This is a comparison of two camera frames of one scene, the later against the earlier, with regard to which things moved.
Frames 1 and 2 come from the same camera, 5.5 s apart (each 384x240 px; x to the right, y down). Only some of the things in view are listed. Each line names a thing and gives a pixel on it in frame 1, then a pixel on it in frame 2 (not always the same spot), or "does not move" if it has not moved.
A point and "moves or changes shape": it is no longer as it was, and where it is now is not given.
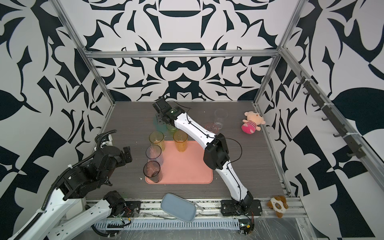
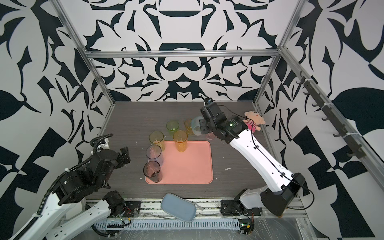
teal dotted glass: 159,123 moves or changes shape
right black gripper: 158,116 to 204,128
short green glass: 171,129 does not move
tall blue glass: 153,152 does not move
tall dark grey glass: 152,169 does not move
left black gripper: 122,159 does not move
